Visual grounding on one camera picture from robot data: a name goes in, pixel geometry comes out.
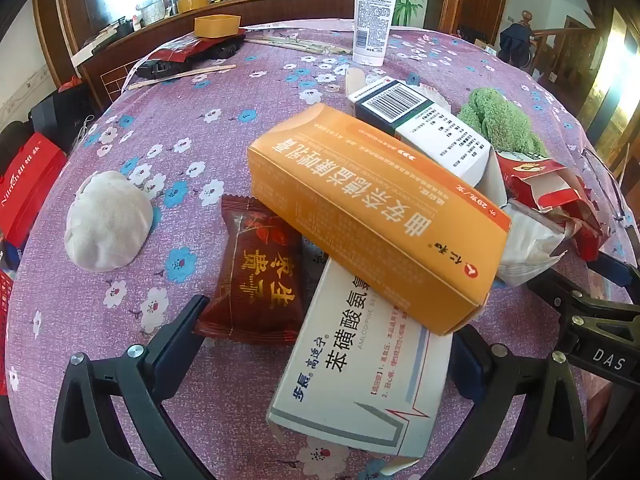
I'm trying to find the white lotion tube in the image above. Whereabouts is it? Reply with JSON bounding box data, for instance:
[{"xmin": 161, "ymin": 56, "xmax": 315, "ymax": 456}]
[{"xmin": 351, "ymin": 0, "xmax": 403, "ymax": 66}]

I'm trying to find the crumpled white tissue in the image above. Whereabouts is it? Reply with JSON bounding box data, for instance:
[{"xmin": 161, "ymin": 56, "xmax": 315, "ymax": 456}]
[{"xmin": 417, "ymin": 82, "xmax": 453, "ymax": 113}]

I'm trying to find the dark red foil packet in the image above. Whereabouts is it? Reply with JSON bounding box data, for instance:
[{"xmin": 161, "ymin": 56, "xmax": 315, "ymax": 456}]
[{"xmin": 150, "ymin": 36, "xmax": 221, "ymax": 63}]

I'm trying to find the wooden stick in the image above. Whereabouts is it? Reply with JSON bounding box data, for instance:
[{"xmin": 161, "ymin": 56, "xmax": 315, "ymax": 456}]
[{"xmin": 127, "ymin": 64, "xmax": 237, "ymax": 91}]

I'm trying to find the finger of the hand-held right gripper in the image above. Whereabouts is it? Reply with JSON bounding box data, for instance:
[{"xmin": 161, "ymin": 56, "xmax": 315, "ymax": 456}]
[
  {"xmin": 594, "ymin": 250, "xmax": 640, "ymax": 307},
  {"xmin": 524, "ymin": 266, "xmax": 622, "ymax": 312}
]

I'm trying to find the red plastic basket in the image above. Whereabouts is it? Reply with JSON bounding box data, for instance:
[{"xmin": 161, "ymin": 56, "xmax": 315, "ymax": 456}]
[{"xmin": 0, "ymin": 267, "xmax": 13, "ymax": 396}]

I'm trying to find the brown wooden door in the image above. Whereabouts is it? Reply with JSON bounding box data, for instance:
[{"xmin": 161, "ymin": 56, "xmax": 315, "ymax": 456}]
[{"xmin": 440, "ymin": 0, "xmax": 512, "ymax": 41}]

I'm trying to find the red gift bag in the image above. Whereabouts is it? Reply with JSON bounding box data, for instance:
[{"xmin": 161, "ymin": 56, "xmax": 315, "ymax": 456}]
[{"xmin": 0, "ymin": 132, "xmax": 68, "ymax": 256}]

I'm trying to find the purple floral tablecloth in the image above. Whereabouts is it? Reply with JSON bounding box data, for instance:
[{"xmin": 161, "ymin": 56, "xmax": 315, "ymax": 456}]
[{"xmin": 5, "ymin": 17, "xmax": 640, "ymax": 480}]

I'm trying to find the wooden stair railing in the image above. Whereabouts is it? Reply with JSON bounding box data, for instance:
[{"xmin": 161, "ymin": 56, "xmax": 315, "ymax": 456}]
[{"xmin": 520, "ymin": 7, "xmax": 601, "ymax": 86}]

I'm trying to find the torn red white carton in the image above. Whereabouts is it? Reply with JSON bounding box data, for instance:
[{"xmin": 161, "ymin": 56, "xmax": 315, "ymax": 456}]
[{"xmin": 487, "ymin": 150, "xmax": 606, "ymax": 261}]

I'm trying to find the dark jacket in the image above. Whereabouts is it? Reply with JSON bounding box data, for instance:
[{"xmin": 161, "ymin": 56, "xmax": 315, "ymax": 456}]
[{"xmin": 500, "ymin": 22, "xmax": 536, "ymax": 68}]

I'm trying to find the dark red pouch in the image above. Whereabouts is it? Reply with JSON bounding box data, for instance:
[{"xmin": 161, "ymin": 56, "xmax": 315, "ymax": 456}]
[{"xmin": 136, "ymin": 30, "xmax": 248, "ymax": 80}]

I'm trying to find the brown candy packet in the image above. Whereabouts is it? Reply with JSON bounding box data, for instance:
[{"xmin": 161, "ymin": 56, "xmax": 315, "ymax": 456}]
[{"xmin": 194, "ymin": 194, "xmax": 306, "ymax": 346}]

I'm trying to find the green towel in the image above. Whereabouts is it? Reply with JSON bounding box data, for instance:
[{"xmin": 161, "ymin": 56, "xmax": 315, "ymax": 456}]
[{"xmin": 457, "ymin": 87, "xmax": 548, "ymax": 156}]

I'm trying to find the white blue medicine box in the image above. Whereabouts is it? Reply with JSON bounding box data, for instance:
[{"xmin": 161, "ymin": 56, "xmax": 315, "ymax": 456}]
[{"xmin": 266, "ymin": 255, "xmax": 453, "ymax": 458}]

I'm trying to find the orange medicine box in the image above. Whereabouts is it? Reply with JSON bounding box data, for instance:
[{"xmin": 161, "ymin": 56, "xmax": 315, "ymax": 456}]
[{"xmin": 247, "ymin": 102, "xmax": 513, "ymax": 337}]

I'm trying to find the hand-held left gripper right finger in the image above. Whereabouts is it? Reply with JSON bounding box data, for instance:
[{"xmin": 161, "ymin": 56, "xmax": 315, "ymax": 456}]
[{"xmin": 435, "ymin": 322, "xmax": 588, "ymax": 480}]

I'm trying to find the grey metal tin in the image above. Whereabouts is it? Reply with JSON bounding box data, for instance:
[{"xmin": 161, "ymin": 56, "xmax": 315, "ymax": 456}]
[{"xmin": 135, "ymin": 0, "xmax": 167, "ymax": 27}]

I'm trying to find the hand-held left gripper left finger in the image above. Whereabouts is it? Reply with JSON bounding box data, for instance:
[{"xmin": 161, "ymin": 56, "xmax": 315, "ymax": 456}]
[{"xmin": 51, "ymin": 294, "xmax": 211, "ymax": 480}]

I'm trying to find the yellow plastic container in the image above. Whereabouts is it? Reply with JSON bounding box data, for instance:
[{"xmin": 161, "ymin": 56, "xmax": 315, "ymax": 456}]
[{"xmin": 194, "ymin": 14, "xmax": 242, "ymax": 39}]

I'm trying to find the black leather sofa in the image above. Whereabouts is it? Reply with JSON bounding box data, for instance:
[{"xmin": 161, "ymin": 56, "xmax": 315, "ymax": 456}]
[{"xmin": 0, "ymin": 120, "xmax": 33, "ymax": 171}]

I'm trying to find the blue white barcode box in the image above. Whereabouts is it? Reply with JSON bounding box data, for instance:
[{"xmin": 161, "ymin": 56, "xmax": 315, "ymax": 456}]
[{"xmin": 345, "ymin": 67, "xmax": 493, "ymax": 188}]

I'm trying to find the dark paper shopping bag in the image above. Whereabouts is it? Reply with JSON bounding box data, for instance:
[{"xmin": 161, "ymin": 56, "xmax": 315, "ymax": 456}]
[{"xmin": 30, "ymin": 82, "xmax": 108, "ymax": 153}]

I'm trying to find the wooden mirror cabinet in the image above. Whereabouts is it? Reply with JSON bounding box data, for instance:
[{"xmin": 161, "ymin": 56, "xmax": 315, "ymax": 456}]
[{"xmin": 31, "ymin": 0, "xmax": 431, "ymax": 111}]

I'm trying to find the round white fabric pad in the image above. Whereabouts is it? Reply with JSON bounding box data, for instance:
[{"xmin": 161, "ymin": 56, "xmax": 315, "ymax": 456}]
[{"xmin": 65, "ymin": 170, "xmax": 153, "ymax": 273}]

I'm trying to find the pale plastic packaging bag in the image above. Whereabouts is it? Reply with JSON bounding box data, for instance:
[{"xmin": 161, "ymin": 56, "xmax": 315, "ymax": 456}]
[{"xmin": 497, "ymin": 199, "xmax": 568, "ymax": 288}]

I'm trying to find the white flat box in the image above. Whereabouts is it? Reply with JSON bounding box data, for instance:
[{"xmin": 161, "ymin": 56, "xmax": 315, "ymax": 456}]
[{"xmin": 70, "ymin": 35, "xmax": 123, "ymax": 68}]

